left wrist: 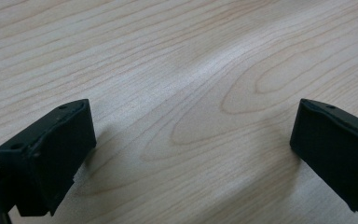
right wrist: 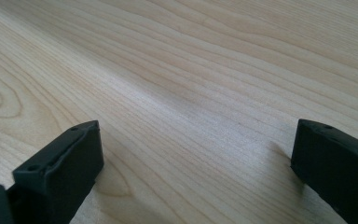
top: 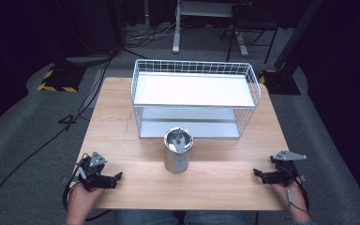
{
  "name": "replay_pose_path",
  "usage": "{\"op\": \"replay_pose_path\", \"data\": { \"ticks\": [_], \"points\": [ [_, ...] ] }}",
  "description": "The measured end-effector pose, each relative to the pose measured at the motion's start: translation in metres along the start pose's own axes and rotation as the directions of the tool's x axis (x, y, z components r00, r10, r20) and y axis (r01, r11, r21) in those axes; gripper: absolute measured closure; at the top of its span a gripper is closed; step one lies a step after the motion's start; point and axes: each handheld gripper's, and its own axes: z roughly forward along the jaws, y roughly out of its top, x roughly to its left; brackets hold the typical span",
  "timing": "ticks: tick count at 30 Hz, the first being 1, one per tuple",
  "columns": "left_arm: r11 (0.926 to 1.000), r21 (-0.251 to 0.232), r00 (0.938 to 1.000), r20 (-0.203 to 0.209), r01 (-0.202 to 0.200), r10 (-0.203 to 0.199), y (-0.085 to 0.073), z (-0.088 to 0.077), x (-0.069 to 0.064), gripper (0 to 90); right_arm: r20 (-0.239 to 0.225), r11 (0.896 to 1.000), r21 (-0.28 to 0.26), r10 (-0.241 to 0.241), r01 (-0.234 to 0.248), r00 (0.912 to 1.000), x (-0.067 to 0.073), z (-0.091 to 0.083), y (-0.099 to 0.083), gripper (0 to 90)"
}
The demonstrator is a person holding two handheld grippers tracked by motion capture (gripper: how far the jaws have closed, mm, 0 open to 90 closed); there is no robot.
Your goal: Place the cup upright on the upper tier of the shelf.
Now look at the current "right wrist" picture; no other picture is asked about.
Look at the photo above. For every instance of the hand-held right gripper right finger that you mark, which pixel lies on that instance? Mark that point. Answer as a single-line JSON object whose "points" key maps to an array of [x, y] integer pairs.
{"points": [[335, 165]]}

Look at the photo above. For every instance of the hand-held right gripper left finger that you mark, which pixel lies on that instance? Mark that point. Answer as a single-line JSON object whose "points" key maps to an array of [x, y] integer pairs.
{"points": [[65, 171]]}

